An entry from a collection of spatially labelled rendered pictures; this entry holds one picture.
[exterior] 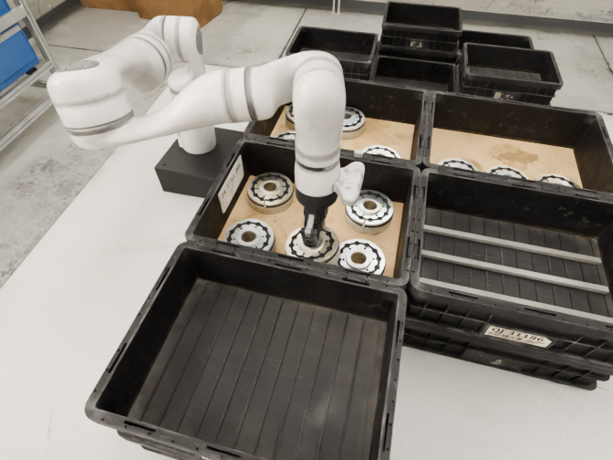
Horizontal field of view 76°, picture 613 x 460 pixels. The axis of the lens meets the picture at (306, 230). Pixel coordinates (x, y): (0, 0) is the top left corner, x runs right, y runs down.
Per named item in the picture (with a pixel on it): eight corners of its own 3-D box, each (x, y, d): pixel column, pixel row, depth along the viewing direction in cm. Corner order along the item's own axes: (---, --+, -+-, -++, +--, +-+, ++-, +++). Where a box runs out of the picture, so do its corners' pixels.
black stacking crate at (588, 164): (410, 204, 90) (421, 168, 81) (420, 129, 108) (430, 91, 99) (596, 238, 84) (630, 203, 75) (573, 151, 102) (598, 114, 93)
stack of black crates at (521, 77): (438, 155, 202) (465, 74, 167) (438, 121, 221) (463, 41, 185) (518, 167, 197) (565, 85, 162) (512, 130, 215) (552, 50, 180)
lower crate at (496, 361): (386, 345, 80) (396, 318, 71) (400, 235, 99) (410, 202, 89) (596, 395, 74) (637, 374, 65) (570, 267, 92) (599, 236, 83)
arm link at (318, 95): (341, 179, 58) (337, 142, 64) (349, 84, 46) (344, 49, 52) (295, 180, 58) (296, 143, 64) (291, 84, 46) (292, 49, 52)
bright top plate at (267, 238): (217, 256, 75) (216, 255, 75) (231, 217, 82) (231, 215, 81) (268, 263, 74) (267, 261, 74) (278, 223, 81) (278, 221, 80)
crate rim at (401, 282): (183, 246, 71) (181, 238, 69) (242, 144, 89) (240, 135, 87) (405, 296, 64) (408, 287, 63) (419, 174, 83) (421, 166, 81)
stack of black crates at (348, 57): (287, 134, 213) (284, 54, 178) (300, 103, 232) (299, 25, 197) (360, 144, 208) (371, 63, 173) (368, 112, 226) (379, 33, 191)
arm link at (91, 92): (22, 78, 48) (107, 36, 68) (59, 149, 53) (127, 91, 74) (94, 69, 47) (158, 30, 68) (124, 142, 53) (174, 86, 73)
